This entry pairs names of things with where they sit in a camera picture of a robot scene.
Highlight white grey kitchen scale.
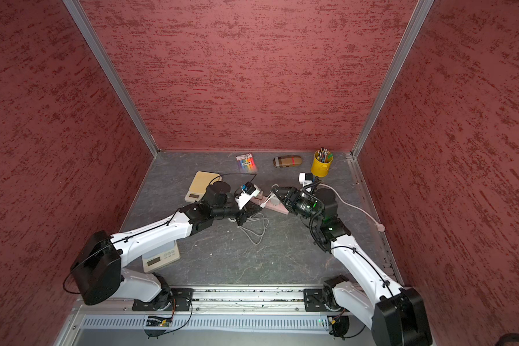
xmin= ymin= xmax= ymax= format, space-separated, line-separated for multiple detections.
xmin=142 ymin=241 xmax=180 ymax=273

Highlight left aluminium corner post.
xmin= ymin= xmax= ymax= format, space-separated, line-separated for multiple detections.
xmin=63 ymin=0 xmax=160 ymax=157

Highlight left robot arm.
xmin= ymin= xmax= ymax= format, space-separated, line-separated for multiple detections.
xmin=70 ymin=181 xmax=261 ymax=311

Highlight small white square box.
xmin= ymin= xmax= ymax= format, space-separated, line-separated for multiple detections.
xmin=265 ymin=193 xmax=281 ymax=207

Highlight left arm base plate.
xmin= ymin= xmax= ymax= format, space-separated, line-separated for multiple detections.
xmin=132 ymin=288 xmax=194 ymax=313

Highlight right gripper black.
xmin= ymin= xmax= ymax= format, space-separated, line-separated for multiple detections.
xmin=272 ymin=186 xmax=323 ymax=223

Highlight beige wooden-top electronic scale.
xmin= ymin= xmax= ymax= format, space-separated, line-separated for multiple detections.
xmin=185 ymin=171 xmax=222 ymax=203

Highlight right aluminium corner post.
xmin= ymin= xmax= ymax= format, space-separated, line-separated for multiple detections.
xmin=351 ymin=0 xmax=434 ymax=160

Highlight aluminium corner post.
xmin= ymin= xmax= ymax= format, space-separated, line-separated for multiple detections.
xmin=63 ymin=0 xmax=160 ymax=157
xmin=351 ymin=0 xmax=434 ymax=160

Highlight pink power strip cord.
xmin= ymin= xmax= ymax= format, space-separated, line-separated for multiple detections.
xmin=319 ymin=183 xmax=386 ymax=234

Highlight pink power strip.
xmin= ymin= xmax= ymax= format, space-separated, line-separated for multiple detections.
xmin=251 ymin=193 xmax=289 ymax=215

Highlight pens in cup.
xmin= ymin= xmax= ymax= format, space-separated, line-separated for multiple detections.
xmin=315 ymin=148 xmax=333 ymax=164

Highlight rainbow highlighter pack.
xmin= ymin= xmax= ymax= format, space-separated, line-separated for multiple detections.
xmin=236 ymin=153 xmax=257 ymax=174

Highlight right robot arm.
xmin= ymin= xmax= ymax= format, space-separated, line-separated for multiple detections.
xmin=272 ymin=184 xmax=433 ymax=345

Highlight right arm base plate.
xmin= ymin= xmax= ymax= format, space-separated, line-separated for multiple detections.
xmin=304 ymin=285 xmax=370 ymax=316

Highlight brown plaid pencil case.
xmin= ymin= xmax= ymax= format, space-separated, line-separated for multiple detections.
xmin=273 ymin=155 xmax=303 ymax=168

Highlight white USB cable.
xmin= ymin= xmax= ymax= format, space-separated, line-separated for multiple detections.
xmin=237 ymin=213 xmax=270 ymax=246

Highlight yellow pen cup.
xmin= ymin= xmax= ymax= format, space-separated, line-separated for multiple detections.
xmin=311 ymin=152 xmax=333 ymax=178

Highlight aluminium front rail frame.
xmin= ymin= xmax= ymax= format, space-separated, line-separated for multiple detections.
xmin=56 ymin=282 xmax=373 ymax=345

